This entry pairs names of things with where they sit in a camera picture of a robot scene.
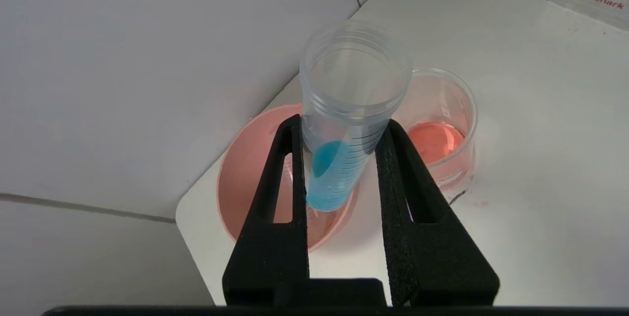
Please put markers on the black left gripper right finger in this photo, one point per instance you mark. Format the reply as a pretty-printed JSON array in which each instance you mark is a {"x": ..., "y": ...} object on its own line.
[{"x": 432, "y": 257}]

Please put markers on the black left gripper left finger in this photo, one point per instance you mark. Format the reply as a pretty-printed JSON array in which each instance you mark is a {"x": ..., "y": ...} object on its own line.
[{"x": 268, "y": 252}]

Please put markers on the test tube with blue pigment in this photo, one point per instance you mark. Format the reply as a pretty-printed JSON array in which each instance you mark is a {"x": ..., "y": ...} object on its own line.
[{"x": 339, "y": 168}]

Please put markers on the pink plastic bowl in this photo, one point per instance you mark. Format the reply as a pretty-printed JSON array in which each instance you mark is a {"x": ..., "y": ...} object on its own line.
[{"x": 245, "y": 173}]

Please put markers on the clear glass beaker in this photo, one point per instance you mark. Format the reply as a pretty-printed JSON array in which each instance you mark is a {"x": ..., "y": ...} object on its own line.
[{"x": 442, "y": 144}]

